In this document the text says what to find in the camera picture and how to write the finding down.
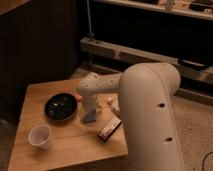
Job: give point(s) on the wooden table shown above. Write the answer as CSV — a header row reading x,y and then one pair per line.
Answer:
x,y
73,142

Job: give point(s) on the white paper cup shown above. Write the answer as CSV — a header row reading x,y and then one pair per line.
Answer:
x,y
40,137

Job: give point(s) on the black ceramic bowl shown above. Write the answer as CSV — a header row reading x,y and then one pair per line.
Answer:
x,y
60,107

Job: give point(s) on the metal vertical pole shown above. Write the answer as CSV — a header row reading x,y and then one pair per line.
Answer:
x,y
90,32

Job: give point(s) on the dark rectangular snack box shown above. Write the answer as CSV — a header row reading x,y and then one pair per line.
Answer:
x,y
105,133

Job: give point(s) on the grey metal shelf beam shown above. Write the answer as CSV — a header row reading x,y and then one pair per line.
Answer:
x,y
133,56

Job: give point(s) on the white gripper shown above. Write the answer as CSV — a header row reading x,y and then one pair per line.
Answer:
x,y
89,103

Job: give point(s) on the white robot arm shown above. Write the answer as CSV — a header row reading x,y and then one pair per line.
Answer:
x,y
144,96

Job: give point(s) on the black object on beam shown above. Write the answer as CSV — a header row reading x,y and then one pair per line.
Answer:
x,y
192,65

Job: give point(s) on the upper wooden shelf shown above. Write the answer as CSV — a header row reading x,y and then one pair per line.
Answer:
x,y
176,7

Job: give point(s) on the orange carrot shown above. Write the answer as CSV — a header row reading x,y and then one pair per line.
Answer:
x,y
79,98

